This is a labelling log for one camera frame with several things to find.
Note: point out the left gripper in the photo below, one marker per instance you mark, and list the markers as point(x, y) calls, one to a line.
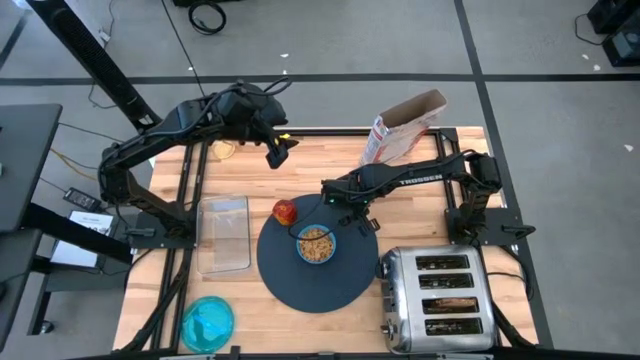
point(276, 156)

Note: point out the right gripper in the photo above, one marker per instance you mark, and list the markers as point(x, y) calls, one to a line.
point(350, 192)

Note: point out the patterned ceramic bowl teal inside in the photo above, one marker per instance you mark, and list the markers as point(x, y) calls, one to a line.
point(300, 252)

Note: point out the clear cup with yellow juice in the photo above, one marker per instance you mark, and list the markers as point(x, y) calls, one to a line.
point(223, 150)

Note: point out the red yellow apple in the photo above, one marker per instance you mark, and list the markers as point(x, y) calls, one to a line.
point(284, 212)

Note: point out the Life cereal box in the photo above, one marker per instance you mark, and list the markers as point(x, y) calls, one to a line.
point(395, 135)

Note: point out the teal glass plate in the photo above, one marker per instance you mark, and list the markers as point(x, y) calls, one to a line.
point(207, 325)

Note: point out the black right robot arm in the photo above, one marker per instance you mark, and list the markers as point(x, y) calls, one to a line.
point(420, 176)

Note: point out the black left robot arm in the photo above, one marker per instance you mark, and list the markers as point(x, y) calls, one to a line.
point(150, 135)

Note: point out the brown cereal flakes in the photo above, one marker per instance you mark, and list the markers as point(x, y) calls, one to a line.
point(316, 247)

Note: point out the dark blue round woven placemat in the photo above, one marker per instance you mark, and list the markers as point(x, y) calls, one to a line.
point(320, 285)

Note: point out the silver four-slot toaster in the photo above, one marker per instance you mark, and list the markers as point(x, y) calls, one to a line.
point(400, 300)

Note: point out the clear plastic rectangular container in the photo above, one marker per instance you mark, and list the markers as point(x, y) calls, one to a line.
point(223, 240)

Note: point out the black perforated column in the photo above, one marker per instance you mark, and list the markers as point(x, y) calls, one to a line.
point(95, 60)

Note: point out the white paper sheets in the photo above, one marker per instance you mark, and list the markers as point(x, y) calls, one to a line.
point(80, 245)

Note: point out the black desk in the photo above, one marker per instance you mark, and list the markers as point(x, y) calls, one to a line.
point(25, 160)

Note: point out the black equipment box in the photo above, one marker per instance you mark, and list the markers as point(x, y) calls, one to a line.
point(615, 12)
point(625, 47)

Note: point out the black metal table frame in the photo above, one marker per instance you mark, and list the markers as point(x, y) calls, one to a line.
point(340, 132)

